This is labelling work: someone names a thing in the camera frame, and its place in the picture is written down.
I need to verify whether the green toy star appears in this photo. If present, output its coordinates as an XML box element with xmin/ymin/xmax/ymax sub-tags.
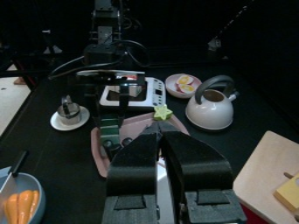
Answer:
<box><xmin>152</xmin><ymin>103</ymin><xmax>173</xmax><ymax>122</ymax></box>

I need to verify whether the white toy oven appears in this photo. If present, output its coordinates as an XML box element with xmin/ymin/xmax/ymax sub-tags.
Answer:
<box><xmin>97</xmin><ymin>76</ymin><xmax>168</xmax><ymax>111</ymax></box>

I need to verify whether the small metal cup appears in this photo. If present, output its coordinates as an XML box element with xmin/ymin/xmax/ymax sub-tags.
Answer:
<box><xmin>56</xmin><ymin>94</ymin><xmax>82</xmax><ymax>127</ymax></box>

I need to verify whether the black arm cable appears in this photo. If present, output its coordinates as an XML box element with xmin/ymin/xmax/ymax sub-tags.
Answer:
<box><xmin>46</xmin><ymin>54</ymin><xmax>126</xmax><ymax>81</ymax></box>

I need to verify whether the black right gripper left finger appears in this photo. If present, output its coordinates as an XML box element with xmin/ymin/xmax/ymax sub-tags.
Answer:
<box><xmin>100</xmin><ymin>124</ymin><xmax>161</xmax><ymax>224</ymax></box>

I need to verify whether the pink rectangular tray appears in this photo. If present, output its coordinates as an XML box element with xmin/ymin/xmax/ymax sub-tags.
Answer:
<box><xmin>88</xmin><ymin>111</ymin><xmax>192</xmax><ymax>179</ymax></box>

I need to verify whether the toy egg half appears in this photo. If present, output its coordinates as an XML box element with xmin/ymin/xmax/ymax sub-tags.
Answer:
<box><xmin>174</xmin><ymin>74</ymin><xmax>194</xmax><ymax>86</ymax></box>
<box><xmin>177</xmin><ymin>84</ymin><xmax>196</xmax><ymax>95</ymax></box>

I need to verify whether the yellow toy cheese block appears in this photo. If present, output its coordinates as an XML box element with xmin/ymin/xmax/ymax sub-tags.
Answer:
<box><xmin>272</xmin><ymin>172</ymin><xmax>299</xmax><ymax>213</ymax></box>

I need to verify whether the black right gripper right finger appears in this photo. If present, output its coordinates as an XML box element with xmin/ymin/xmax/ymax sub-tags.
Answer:
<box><xmin>157</xmin><ymin>122</ymin><xmax>248</xmax><ymax>224</ymax></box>

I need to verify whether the blue-grey bowl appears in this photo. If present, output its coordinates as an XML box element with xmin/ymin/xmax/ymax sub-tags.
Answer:
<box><xmin>0</xmin><ymin>165</ymin><xmax>48</xmax><ymax>224</ymax></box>

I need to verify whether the white saucer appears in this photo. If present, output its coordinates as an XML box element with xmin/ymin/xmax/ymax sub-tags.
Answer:
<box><xmin>49</xmin><ymin>104</ymin><xmax>90</xmax><ymax>132</ymax></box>

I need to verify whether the pink toy frying pan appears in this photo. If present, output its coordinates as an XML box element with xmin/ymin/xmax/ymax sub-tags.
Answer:
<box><xmin>162</xmin><ymin>73</ymin><xmax>204</xmax><ymax>100</ymax></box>

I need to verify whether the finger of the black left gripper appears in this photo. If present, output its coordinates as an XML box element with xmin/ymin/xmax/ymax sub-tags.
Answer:
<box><xmin>82</xmin><ymin>83</ymin><xmax>102</xmax><ymax>130</ymax></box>
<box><xmin>116</xmin><ymin>82</ymin><xmax>133</xmax><ymax>116</ymax></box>

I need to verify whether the green toy carton box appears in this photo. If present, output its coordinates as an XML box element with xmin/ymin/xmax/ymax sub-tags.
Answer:
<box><xmin>97</xmin><ymin>115</ymin><xmax>137</xmax><ymax>161</ymax></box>

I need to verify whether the toy cleaver with black handle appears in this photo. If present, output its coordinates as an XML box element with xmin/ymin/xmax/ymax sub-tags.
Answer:
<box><xmin>0</xmin><ymin>150</ymin><xmax>30</xmax><ymax>202</ymax></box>

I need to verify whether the orange toy vegetable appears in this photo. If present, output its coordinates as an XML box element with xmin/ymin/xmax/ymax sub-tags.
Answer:
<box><xmin>2</xmin><ymin>188</ymin><xmax>41</xmax><ymax>224</ymax></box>

